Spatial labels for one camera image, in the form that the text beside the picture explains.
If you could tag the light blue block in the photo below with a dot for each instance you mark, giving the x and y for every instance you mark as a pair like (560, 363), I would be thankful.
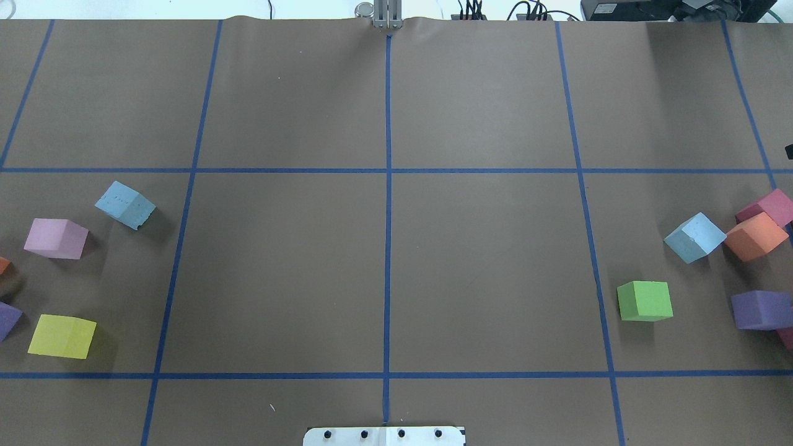
(695, 238)
(125, 205)

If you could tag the silver round weight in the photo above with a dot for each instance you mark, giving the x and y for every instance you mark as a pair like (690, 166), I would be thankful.
(364, 10)

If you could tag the green foam block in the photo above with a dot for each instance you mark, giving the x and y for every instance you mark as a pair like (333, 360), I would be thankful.
(644, 301)

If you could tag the pink foam block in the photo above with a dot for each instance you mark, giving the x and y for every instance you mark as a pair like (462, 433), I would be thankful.
(56, 239)

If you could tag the yellow foam block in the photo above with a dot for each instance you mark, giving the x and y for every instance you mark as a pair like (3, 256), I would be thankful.
(62, 336)

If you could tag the orange block right side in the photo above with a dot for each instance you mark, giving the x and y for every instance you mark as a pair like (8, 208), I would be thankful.
(755, 237)

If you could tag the purple block right side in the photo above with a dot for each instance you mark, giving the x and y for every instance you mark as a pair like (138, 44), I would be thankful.
(762, 310)

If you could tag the purple block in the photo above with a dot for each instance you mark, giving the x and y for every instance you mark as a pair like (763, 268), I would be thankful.
(762, 310)
(9, 316)

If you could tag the magenta block near orange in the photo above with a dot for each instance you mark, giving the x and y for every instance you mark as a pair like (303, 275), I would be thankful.
(775, 204)

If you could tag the orange block left side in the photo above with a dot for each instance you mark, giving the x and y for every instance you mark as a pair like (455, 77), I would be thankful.
(4, 265)

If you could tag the purple block left side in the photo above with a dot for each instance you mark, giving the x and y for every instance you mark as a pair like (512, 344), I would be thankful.
(9, 316)

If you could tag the aluminium frame post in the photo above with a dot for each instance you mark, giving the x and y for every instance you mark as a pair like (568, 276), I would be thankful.
(387, 14)

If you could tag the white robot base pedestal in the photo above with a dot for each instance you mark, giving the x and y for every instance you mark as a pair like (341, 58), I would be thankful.
(386, 435)

